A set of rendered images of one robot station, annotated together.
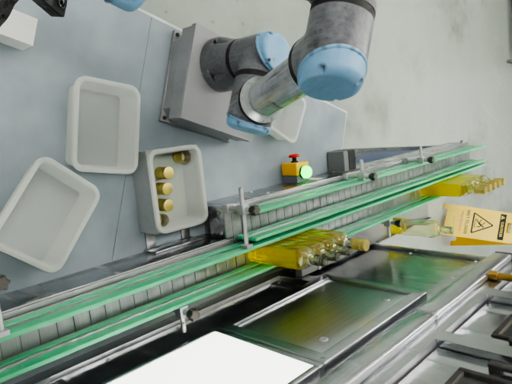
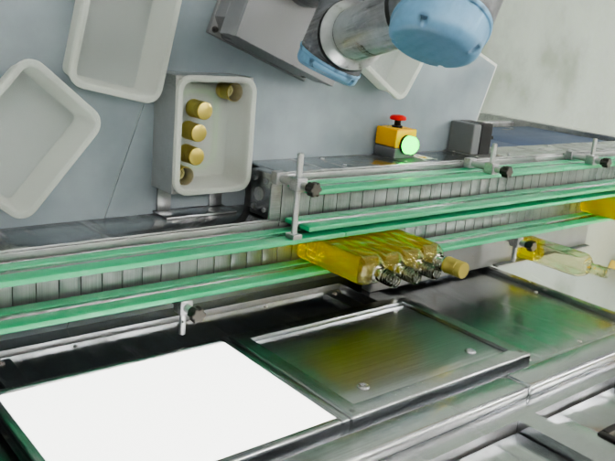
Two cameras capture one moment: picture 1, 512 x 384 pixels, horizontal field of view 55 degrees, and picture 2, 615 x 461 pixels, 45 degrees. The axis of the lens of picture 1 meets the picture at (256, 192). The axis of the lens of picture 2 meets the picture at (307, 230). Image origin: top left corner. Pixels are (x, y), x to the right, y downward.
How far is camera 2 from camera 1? 0.12 m
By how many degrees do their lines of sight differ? 8
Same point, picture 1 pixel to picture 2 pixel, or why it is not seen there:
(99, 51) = not seen: outside the picture
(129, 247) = (133, 203)
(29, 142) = (16, 32)
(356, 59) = (476, 16)
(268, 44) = not seen: outside the picture
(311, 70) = (407, 19)
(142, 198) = (161, 139)
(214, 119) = (285, 45)
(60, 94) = not seen: outside the picture
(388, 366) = (438, 441)
